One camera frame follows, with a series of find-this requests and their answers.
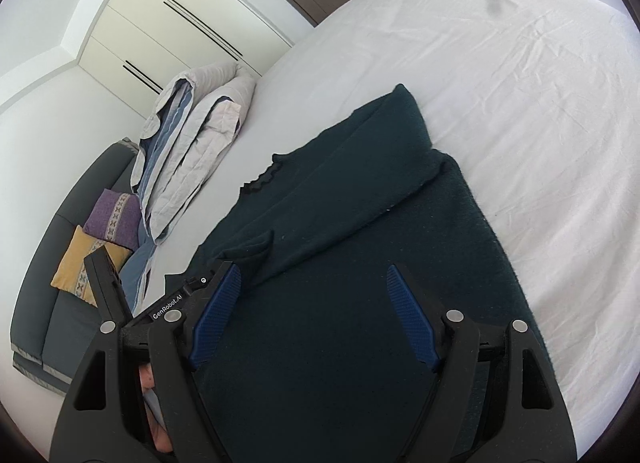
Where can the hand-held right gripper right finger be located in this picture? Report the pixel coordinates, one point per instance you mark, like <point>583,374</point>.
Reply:
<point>411,318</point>

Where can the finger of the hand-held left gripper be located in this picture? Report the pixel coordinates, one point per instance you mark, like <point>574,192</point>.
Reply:
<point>210,275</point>

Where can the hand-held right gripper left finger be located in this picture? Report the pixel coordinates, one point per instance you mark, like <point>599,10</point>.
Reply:
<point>216,313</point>

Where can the dark green knit sweater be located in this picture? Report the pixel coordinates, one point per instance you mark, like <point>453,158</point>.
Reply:
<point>350,193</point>

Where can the person's left hand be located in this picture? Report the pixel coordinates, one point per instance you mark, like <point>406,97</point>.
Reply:
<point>147,375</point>

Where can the yellow patterned cushion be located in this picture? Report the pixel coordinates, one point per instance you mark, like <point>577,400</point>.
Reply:
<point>72,263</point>

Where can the purple patterned cushion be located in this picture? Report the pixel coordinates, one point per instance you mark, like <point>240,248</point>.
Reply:
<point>112,218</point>

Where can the dark grey sofa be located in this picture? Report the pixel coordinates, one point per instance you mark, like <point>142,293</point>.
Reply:
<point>35,323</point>

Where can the bed with white sheet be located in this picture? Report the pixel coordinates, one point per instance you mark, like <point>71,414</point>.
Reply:
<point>500,93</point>

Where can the cream wardrobe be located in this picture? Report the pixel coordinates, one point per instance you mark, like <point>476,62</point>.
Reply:
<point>150,8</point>

